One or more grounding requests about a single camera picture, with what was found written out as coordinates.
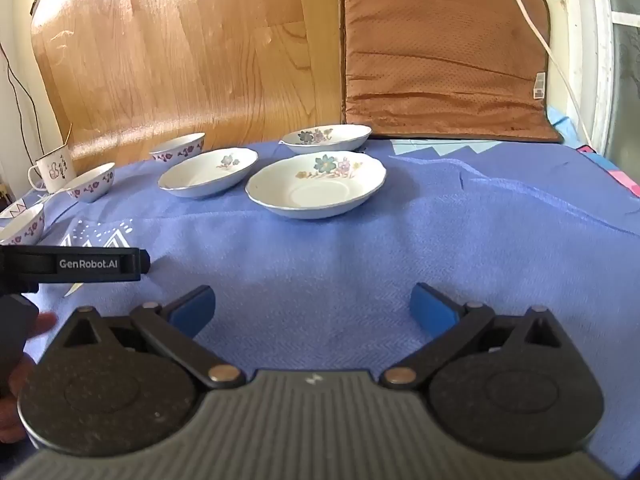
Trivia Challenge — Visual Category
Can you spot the white enamel mug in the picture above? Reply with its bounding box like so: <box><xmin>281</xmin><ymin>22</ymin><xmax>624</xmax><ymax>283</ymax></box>
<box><xmin>27</xmin><ymin>142</ymin><xmax>71</xmax><ymax>194</ymax></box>

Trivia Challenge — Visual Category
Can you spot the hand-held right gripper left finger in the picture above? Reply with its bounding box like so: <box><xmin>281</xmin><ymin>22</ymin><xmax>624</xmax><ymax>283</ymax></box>
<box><xmin>56</xmin><ymin>285</ymin><xmax>247</xmax><ymax>390</ymax></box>

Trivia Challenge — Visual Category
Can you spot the small white floral plate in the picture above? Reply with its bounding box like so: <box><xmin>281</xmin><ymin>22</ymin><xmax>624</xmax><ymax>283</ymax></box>
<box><xmin>279</xmin><ymin>124</ymin><xmax>373</xmax><ymax>155</ymax></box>
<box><xmin>158</xmin><ymin>148</ymin><xmax>259</xmax><ymax>200</ymax></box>

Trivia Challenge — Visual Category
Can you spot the thin black cable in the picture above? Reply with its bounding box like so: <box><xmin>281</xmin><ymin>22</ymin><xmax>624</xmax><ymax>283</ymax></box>
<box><xmin>0</xmin><ymin>40</ymin><xmax>47</xmax><ymax>162</ymax></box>

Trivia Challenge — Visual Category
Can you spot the wood pattern board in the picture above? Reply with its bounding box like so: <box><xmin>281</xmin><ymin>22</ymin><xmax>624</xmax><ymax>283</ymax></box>
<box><xmin>30</xmin><ymin>0</ymin><xmax>347</xmax><ymax>173</ymax></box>

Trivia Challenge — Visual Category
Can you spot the large white floral plate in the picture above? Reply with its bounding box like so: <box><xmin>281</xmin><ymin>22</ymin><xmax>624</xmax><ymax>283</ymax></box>
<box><xmin>245</xmin><ymin>151</ymin><xmax>387</xmax><ymax>220</ymax></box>

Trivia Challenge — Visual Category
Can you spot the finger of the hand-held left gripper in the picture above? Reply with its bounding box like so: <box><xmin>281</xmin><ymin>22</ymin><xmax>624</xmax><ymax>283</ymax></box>
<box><xmin>0</xmin><ymin>247</ymin><xmax>152</xmax><ymax>282</ymax></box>

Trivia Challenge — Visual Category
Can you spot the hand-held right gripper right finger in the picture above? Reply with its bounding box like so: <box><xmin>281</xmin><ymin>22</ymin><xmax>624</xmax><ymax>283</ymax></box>
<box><xmin>380</xmin><ymin>282</ymin><xmax>568</xmax><ymax>390</ymax></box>

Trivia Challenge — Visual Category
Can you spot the brown cushion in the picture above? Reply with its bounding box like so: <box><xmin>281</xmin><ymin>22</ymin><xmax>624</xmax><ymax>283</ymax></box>
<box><xmin>339</xmin><ymin>0</ymin><xmax>564</xmax><ymax>144</ymax></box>

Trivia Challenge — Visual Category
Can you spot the clear glass bowl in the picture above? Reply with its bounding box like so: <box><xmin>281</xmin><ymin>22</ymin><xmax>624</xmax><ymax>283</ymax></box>
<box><xmin>149</xmin><ymin>133</ymin><xmax>206</xmax><ymax>164</ymax></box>

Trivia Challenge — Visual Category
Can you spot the white window frame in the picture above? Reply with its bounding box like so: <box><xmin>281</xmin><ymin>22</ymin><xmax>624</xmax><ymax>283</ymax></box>
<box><xmin>570</xmin><ymin>0</ymin><xmax>640</xmax><ymax>171</ymax></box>

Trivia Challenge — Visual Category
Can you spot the white cable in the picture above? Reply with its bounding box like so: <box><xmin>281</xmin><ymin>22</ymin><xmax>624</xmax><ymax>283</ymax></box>
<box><xmin>489</xmin><ymin>0</ymin><xmax>595</xmax><ymax>135</ymax></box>

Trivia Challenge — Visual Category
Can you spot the blue printed blanket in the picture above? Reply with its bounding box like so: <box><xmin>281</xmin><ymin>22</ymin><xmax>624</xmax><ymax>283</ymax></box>
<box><xmin>0</xmin><ymin>105</ymin><xmax>640</xmax><ymax>378</ymax></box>

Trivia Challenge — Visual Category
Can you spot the white bowl purple floral band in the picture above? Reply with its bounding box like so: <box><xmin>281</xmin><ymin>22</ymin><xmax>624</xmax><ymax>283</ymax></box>
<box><xmin>64</xmin><ymin>162</ymin><xmax>116</xmax><ymax>204</ymax></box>
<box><xmin>0</xmin><ymin>203</ymin><xmax>46</xmax><ymax>246</ymax></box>

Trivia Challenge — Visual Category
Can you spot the person's left hand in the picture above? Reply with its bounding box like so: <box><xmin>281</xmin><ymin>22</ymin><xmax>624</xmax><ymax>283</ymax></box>
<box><xmin>0</xmin><ymin>311</ymin><xmax>57</xmax><ymax>444</ymax></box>

